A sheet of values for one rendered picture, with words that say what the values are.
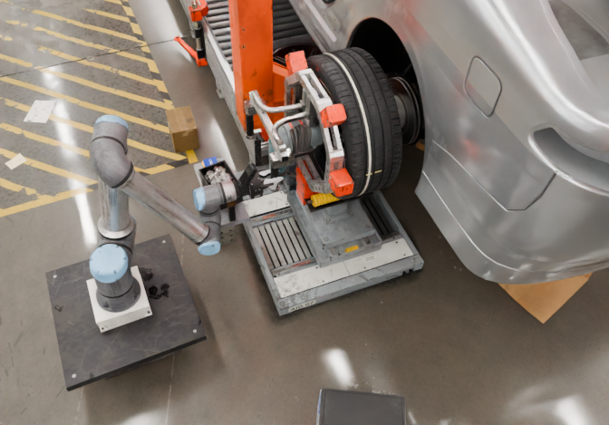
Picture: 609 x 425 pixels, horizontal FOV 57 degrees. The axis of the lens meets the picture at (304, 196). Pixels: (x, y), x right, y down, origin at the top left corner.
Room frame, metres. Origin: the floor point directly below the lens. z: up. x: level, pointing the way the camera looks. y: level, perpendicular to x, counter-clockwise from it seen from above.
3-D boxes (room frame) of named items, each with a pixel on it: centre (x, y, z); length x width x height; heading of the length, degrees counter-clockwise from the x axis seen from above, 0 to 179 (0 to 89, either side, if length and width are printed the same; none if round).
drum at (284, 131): (1.79, 0.05, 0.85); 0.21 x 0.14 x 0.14; 114
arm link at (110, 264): (1.22, 0.79, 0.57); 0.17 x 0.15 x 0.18; 8
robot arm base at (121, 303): (1.21, 0.79, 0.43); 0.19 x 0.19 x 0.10
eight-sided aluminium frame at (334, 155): (1.82, -0.01, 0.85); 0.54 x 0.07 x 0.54; 24
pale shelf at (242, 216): (1.79, 0.42, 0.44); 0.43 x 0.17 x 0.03; 24
